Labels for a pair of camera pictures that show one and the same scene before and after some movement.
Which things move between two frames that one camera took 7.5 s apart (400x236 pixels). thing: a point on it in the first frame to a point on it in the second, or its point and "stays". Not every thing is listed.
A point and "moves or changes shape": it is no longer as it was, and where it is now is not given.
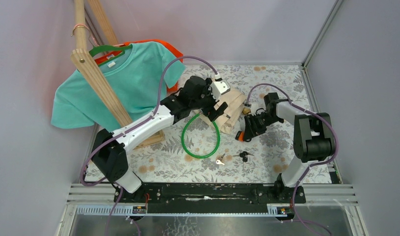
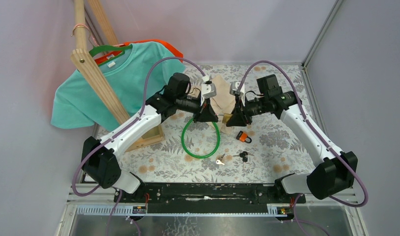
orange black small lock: [239, 136] stays
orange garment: [103, 58] stays
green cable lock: [201, 157] stays
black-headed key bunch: [244, 155] stays
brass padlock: [245, 111] moves or changes shape
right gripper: [251, 132] to [238, 118]
